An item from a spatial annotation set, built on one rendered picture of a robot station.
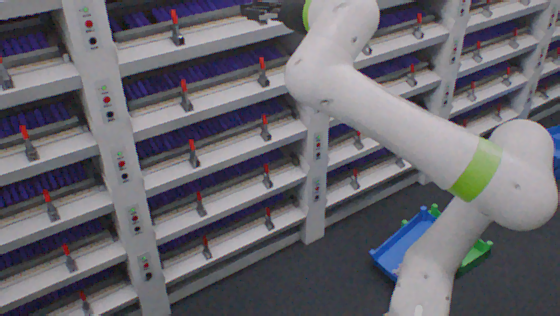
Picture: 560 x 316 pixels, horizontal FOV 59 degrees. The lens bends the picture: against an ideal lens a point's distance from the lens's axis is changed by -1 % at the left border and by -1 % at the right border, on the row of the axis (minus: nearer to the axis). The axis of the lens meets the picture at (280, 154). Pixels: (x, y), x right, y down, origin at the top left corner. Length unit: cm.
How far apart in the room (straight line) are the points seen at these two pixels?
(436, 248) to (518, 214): 36
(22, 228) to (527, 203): 123
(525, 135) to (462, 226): 26
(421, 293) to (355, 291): 78
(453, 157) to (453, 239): 36
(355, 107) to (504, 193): 29
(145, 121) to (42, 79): 30
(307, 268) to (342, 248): 18
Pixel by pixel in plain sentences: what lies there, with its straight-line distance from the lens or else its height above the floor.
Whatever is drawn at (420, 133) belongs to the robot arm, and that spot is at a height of 102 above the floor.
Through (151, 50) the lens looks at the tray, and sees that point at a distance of 139.
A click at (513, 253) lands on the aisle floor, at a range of 226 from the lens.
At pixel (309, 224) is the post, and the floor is 11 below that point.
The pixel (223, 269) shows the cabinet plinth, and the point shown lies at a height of 5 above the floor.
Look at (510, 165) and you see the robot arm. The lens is 93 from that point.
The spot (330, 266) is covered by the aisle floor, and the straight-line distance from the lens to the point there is 204.
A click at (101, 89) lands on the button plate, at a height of 91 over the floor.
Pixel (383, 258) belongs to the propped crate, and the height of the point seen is 2.
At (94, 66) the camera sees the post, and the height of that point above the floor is 98.
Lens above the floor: 148
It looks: 34 degrees down
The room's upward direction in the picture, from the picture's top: 1 degrees counter-clockwise
